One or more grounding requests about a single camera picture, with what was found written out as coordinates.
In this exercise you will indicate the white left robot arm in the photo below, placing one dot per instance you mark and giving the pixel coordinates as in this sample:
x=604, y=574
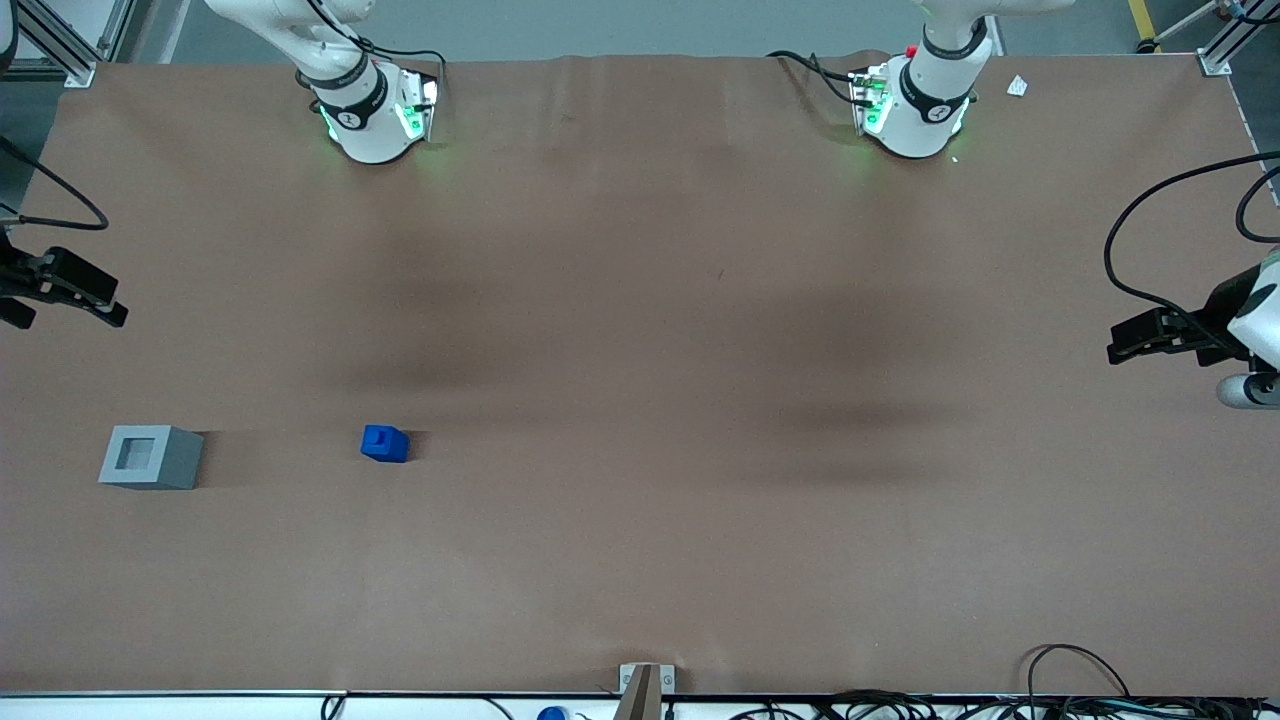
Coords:
x=915, y=125

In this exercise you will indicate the gray square base block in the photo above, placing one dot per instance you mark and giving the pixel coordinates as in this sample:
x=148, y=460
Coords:
x=180, y=460

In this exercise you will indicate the blue plastic part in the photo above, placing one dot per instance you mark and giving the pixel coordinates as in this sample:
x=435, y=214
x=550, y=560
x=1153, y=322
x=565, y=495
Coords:
x=385, y=445

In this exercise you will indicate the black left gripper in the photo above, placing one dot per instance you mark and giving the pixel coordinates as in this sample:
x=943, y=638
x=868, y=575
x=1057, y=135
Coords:
x=1222, y=303

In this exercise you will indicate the small white paper scrap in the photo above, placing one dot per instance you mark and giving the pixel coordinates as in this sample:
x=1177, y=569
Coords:
x=1017, y=86

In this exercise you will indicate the gray rod with black foot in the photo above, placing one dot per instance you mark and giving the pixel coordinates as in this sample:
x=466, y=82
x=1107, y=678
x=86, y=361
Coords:
x=1180, y=25

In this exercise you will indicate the brown table cover sheet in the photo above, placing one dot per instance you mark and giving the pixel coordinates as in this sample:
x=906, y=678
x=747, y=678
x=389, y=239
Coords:
x=640, y=400

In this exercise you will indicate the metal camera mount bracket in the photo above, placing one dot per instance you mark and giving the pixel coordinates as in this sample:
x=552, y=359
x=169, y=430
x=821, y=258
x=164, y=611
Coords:
x=640, y=690

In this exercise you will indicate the aluminum frame post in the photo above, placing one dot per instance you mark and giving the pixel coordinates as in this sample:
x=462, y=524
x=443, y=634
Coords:
x=70, y=60
x=1222, y=52

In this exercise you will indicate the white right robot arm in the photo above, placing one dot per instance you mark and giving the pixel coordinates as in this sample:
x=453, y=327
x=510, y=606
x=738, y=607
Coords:
x=368, y=128

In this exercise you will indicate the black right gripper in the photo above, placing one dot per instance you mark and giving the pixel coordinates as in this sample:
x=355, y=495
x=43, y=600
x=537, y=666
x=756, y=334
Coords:
x=12, y=275

